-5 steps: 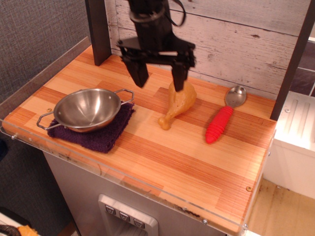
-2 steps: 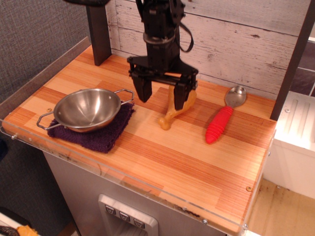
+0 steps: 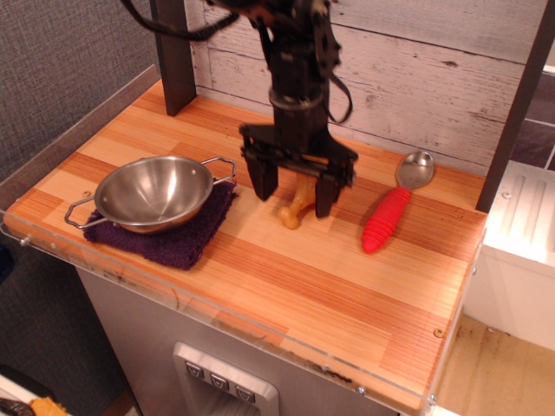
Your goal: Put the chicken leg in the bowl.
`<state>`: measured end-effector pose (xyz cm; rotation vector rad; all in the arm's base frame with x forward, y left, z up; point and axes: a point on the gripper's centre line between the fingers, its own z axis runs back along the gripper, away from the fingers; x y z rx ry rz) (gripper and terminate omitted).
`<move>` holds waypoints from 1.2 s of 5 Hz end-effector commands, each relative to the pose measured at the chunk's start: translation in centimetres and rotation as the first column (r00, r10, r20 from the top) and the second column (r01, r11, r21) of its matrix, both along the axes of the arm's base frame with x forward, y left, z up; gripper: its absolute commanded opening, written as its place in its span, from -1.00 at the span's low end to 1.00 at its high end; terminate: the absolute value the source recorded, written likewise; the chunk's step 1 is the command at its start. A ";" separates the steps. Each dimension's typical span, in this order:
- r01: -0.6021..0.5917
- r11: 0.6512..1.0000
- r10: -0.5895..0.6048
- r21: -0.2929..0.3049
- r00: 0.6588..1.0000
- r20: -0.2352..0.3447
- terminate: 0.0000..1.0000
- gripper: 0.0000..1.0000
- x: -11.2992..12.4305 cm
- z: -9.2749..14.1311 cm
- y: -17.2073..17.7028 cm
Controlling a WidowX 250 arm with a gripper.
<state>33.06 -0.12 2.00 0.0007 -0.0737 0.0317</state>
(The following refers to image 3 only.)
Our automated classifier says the tan toy chicken leg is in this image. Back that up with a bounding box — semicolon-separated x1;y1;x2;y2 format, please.
277;172;317;230

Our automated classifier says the white toy sink unit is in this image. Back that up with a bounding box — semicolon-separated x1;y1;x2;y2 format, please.
464;162;554;349

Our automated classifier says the dark right shelf post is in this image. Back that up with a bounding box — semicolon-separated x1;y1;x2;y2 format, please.
475;0;554;213

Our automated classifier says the clear acrylic table guard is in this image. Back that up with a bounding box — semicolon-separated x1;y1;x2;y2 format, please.
5;68;486;415

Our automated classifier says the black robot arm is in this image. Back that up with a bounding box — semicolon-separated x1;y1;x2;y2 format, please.
216;1;358;218

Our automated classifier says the silver dispenser button panel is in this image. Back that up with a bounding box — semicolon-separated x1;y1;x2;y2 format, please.
173;342;280;415

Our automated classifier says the red-handled metal spoon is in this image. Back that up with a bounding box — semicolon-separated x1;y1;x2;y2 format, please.
361;151;434;253

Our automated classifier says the grey toy fridge cabinet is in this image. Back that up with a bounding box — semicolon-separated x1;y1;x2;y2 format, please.
77;269;394;415

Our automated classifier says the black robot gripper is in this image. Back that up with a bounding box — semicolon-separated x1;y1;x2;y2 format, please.
239;97;358;218

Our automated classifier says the purple folded cloth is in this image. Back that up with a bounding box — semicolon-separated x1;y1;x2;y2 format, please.
83;182;237;270

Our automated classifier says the small steel two-handled pan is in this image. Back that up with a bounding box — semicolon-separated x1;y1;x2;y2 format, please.
64;156;237;234

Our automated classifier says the orange object bottom left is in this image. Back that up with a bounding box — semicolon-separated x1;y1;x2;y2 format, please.
29;397;69;416

